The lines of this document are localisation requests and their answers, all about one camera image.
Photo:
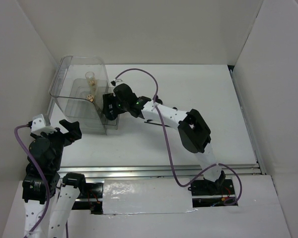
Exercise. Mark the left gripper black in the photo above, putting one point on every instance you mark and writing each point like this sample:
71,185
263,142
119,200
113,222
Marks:
74,128

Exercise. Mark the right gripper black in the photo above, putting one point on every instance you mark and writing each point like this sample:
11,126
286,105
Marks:
110,99

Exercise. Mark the small beige bottle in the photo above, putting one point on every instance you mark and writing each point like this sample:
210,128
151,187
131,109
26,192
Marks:
91,98

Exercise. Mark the clear acrylic organizer box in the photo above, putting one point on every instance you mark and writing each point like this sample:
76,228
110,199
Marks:
69,90

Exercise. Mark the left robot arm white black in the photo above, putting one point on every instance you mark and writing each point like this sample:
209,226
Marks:
49,198

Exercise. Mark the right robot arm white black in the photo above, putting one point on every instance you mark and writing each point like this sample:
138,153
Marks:
194,133

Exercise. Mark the thin black eyeliner pencil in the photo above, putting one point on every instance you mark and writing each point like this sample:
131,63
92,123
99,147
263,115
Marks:
152,122

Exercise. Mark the white foil cover plate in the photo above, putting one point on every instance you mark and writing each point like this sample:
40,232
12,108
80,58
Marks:
145,196

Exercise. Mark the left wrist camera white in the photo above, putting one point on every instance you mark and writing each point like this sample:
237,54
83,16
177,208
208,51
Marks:
41,123

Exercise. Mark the aluminium front rail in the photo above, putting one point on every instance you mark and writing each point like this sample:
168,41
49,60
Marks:
147,172

